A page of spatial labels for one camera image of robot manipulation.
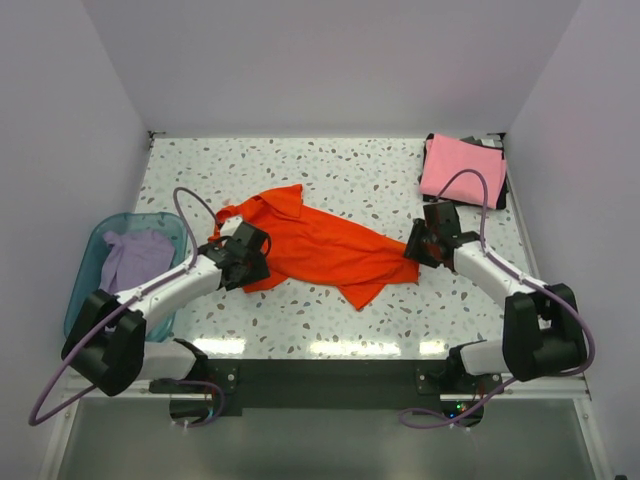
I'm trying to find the orange t shirt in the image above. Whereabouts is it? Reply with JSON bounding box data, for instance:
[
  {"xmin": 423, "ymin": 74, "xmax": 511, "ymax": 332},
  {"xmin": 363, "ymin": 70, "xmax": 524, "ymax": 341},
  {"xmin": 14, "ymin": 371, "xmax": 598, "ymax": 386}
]
[{"xmin": 217, "ymin": 184, "xmax": 419, "ymax": 310}]

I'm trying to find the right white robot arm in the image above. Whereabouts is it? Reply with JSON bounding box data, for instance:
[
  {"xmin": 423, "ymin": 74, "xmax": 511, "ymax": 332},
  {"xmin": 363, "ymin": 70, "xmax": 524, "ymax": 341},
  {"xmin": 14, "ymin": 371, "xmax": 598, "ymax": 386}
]
[{"xmin": 404, "ymin": 201, "xmax": 590, "ymax": 393}]

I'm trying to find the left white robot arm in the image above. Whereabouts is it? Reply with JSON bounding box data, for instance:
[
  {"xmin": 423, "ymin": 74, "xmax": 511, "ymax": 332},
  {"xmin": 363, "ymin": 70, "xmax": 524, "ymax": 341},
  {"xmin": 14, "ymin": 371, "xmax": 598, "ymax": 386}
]
[{"xmin": 61, "ymin": 221, "xmax": 272, "ymax": 396}]

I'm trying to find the pink folded t shirt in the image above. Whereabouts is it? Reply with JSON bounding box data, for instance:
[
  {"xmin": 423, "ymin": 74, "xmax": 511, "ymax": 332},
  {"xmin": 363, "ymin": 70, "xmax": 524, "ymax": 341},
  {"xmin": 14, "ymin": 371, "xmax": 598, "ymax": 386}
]
[{"xmin": 419, "ymin": 134, "xmax": 507, "ymax": 210}]

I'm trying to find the lavender t shirt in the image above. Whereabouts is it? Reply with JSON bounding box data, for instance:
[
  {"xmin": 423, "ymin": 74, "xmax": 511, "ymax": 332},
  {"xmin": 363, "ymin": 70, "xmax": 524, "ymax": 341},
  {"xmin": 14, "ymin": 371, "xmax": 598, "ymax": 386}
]
[{"xmin": 99, "ymin": 229, "xmax": 175, "ymax": 294}]

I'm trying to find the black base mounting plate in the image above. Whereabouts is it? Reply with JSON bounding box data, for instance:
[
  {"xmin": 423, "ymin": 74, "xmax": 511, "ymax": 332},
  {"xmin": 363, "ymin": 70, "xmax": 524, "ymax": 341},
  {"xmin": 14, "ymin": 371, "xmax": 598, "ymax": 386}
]
[{"xmin": 150, "ymin": 359, "xmax": 502, "ymax": 419}]

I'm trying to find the teal plastic basket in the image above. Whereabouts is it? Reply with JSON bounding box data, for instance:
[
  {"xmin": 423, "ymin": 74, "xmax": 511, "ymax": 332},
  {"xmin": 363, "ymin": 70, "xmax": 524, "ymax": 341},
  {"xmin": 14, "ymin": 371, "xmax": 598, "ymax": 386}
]
[{"xmin": 63, "ymin": 213, "xmax": 187, "ymax": 335}]

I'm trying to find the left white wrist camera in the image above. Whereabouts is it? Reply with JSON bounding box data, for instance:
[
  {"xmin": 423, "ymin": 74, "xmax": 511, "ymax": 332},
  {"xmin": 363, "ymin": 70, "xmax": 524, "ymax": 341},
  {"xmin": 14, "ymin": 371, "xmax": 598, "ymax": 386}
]
[{"xmin": 219, "ymin": 215, "xmax": 243, "ymax": 237}]

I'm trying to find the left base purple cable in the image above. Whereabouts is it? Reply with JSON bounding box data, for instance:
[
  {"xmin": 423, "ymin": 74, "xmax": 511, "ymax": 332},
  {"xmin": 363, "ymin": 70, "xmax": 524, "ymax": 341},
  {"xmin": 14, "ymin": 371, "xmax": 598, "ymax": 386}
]
[{"xmin": 164, "ymin": 379, "xmax": 229, "ymax": 429}]

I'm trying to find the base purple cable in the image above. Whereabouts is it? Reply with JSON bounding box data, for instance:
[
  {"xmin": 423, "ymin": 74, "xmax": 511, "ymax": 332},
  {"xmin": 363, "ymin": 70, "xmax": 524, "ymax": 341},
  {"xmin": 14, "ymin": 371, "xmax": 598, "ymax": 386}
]
[
  {"xmin": 164, "ymin": 379, "xmax": 229, "ymax": 429},
  {"xmin": 398, "ymin": 374, "xmax": 521, "ymax": 431}
]

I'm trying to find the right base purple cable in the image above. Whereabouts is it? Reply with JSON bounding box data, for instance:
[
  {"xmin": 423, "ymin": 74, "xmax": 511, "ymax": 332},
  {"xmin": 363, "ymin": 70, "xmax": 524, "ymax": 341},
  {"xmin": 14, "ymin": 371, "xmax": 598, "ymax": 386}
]
[{"xmin": 398, "ymin": 374, "xmax": 521, "ymax": 431}]

